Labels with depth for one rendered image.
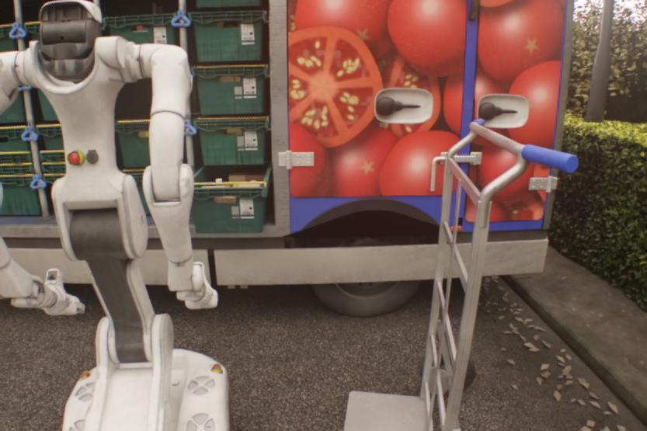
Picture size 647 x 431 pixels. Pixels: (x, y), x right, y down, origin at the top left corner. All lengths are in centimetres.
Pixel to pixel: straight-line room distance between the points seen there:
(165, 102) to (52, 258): 174
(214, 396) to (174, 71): 103
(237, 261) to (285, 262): 26
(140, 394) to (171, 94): 89
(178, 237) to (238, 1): 146
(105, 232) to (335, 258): 131
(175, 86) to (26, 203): 188
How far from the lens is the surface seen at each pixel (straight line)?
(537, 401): 210
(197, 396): 147
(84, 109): 103
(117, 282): 122
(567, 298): 286
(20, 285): 119
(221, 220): 195
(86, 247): 115
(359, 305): 240
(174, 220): 89
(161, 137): 88
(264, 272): 215
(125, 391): 139
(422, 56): 198
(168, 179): 88
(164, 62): 98
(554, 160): 84
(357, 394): 194
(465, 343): 109
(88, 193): 109
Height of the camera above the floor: 135
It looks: 15 degrees down
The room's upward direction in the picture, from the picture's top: straight up
